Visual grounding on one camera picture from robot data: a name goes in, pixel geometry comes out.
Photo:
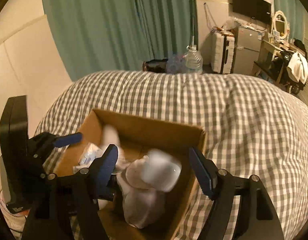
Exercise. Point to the brown cardboard box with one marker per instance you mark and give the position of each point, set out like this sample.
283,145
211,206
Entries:
138,135

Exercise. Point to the silver mini fridge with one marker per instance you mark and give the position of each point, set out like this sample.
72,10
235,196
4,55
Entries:
247,49

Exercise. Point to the white suitcase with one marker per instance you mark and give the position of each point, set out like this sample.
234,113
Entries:
222,52

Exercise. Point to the small green curtain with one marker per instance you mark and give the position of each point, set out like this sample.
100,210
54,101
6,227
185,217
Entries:
294,12

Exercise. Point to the white garment on chair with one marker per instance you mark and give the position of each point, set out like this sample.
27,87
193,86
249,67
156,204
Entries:
297,68

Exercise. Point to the black wall television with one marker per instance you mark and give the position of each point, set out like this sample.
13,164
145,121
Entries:
259,10

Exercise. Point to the white and blue sock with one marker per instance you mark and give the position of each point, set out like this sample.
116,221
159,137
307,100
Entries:
142,205

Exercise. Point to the white round vanity mirror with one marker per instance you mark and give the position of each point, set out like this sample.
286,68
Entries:
280,25

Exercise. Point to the clear water jug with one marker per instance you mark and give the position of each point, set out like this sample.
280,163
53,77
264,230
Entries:
193,60

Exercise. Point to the grey checked duvet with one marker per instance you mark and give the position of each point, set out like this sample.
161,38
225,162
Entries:
253,127

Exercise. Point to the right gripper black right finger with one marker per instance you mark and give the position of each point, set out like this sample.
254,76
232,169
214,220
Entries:
257,218

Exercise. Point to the white dressing table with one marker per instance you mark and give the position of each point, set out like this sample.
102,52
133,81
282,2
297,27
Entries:
271,61

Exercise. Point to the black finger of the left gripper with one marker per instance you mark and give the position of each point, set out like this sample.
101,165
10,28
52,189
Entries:
62,141

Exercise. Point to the tissue pack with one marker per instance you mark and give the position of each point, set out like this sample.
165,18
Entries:
90,153

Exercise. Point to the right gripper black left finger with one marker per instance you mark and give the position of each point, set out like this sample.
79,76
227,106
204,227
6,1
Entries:
60,197

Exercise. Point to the large green curtain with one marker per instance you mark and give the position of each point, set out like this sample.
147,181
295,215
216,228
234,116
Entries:
95,35

